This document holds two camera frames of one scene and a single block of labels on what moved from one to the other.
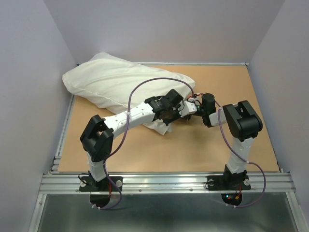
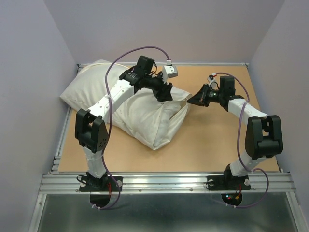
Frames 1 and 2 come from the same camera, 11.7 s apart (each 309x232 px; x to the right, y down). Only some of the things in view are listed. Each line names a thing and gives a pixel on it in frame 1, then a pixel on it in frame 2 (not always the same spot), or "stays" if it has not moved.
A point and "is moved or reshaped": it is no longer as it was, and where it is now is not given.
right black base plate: x=228 y=182 stays
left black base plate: x=88 y=184 stays
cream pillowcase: x=106 y=80 is moved or reshaped
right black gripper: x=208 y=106 → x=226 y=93
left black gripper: x=168 y=122 → x=163 y=96
